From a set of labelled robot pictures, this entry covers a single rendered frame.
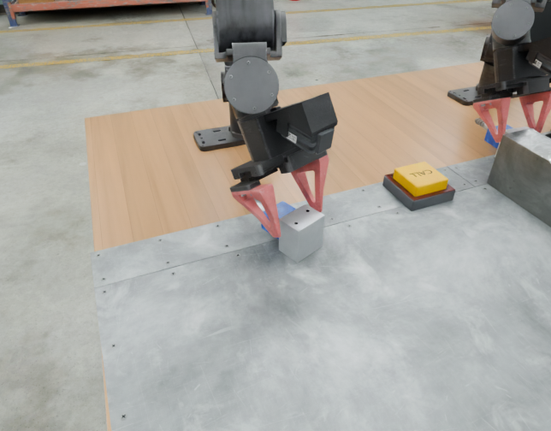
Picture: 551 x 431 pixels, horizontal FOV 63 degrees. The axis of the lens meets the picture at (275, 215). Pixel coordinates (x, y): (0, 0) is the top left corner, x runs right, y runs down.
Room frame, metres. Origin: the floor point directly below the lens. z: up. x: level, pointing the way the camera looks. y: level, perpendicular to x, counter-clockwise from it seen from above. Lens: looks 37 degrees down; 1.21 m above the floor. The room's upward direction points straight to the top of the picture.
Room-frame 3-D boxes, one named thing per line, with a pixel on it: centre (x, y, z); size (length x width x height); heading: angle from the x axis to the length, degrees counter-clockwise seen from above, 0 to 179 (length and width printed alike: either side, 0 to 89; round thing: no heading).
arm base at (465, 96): (1.01, -0.51, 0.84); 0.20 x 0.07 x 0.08; 110
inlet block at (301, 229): (0.50, 0.00, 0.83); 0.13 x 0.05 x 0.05; 43
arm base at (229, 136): (0.80, 0.06, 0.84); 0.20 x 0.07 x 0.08; 110
